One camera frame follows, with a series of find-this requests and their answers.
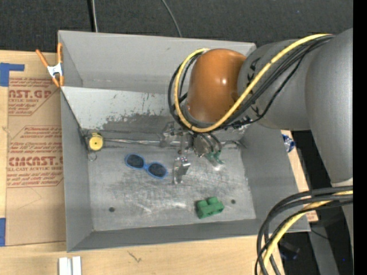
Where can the green toy block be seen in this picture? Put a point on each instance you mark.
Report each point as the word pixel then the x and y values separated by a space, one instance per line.
pixel 208 208

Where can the yellow round tape measure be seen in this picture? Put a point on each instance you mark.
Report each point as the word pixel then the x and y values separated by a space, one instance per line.
pixel 95 143

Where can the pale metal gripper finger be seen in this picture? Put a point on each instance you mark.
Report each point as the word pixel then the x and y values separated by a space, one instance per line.
pixel 180 170
pixel 171 135

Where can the brown cardboard board red print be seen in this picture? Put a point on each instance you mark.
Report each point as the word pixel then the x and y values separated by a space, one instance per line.
pixel 34 205

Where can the blue sunglasses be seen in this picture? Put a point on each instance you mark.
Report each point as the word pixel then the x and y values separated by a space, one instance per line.
pixel 149 167

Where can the black cylinder on white bracket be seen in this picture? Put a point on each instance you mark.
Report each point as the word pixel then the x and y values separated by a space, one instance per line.
pixel 240 122

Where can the grey metal bin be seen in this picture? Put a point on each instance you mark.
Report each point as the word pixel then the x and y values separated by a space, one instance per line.
pixel 143 199

